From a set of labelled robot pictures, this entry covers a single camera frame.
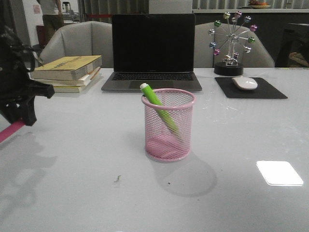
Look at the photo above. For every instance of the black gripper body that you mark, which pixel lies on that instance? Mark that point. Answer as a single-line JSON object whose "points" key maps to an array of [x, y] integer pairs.
{"points": [[17, 89]]}

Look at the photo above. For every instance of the pink highlighter pen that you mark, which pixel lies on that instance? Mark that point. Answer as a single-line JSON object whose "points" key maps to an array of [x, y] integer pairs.
{"points": [[10, 130]]}

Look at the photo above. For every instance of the green highlighter pen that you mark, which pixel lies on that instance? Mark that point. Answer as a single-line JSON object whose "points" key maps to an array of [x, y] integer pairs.
{"points": [[164, 115]]}

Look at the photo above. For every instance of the pink mesh pen holder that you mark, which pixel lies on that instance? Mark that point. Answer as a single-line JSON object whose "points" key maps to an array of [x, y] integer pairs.
{"points": [[160, 143]]}

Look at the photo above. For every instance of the top yellow book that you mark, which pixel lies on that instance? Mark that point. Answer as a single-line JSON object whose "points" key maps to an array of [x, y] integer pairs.
{"points": [[67, 68]]}

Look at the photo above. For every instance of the bottom book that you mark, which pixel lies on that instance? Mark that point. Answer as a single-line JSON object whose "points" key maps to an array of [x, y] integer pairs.
{"points": [[75, 89]]}

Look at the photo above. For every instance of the red bin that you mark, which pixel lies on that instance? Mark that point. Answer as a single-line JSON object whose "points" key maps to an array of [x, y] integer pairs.
{"points": [[41, 35]]}

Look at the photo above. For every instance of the middle book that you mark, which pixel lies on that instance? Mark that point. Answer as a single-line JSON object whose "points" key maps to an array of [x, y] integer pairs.
{"points": [[83, 81]]}

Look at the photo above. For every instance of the person in background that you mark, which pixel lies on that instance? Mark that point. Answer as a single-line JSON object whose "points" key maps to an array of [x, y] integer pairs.
{"points": [[51, 16]]}

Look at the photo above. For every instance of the left grey armchair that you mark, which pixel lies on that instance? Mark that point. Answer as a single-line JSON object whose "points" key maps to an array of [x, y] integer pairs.
{"points": [[81, 39]]}

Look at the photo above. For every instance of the grey armchair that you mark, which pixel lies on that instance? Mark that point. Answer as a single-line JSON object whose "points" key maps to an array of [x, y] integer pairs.
{"points": [[81, 39], [210, 49]]}

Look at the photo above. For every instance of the grey laptop computer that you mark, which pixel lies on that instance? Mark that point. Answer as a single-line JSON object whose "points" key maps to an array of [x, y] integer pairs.
{"points": [[157, 49]]}

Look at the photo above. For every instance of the right grey armchair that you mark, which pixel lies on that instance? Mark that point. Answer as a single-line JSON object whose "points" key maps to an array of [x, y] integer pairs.
{"points": [[210, 49]]}

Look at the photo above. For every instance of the ferris wheel desk ornament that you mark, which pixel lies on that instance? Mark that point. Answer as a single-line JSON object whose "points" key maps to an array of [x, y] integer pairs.
{"points": [[230, 66]]}

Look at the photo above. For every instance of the white computer mouse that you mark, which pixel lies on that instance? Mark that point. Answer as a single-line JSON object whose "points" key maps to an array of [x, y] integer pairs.
{"points": [[245, 83]]}

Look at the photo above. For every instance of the black mouse pad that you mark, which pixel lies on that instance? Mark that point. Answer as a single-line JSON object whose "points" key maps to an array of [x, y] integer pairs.
{"points": [[264, 90]]}

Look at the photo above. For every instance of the fruit bowl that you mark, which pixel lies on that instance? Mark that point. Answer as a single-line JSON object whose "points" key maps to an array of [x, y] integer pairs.
{"points": [[255, 4]]}

